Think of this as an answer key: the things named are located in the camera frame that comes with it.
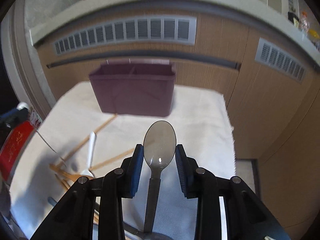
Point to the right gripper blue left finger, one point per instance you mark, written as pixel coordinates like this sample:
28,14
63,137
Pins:
133,170

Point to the wooden spoon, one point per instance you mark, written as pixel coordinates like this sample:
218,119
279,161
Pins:
72,177

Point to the orange cap plastic bottle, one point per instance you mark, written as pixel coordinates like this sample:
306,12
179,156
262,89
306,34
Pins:
304,25

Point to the white plastic spoon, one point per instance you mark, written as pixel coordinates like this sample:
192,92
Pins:
91,146

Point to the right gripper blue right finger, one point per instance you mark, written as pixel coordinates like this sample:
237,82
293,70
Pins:
186,167

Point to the dark sauce bottle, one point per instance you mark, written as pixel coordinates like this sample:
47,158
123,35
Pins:
292,17

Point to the small grey vent grille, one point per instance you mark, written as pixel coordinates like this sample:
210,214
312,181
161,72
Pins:
278,59

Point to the maroon plastic utensil holder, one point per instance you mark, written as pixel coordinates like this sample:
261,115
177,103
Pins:
134,88

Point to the cream table cloth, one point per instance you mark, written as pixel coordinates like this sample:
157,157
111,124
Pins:
201,124

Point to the wooden chopstick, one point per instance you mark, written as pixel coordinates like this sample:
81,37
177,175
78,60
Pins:
112,160
84,141

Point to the yellow lid jar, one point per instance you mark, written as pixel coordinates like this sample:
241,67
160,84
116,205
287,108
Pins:
314,38

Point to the long grey vent grille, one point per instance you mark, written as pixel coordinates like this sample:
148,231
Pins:
162,28

